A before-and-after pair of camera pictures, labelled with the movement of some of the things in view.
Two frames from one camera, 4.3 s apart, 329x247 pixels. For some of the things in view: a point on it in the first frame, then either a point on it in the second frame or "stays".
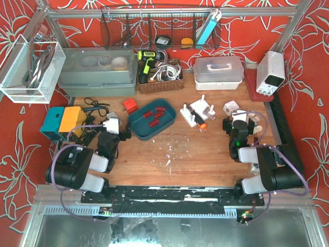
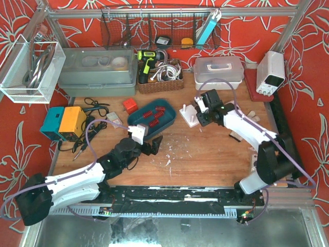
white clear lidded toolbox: (218, 73) stays
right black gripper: (226, 124) → (201, 120)
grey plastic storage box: (98, 71) stays
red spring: (146, 115) stays
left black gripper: (125, 134) → (148, 147)
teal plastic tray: (150, 118) stays
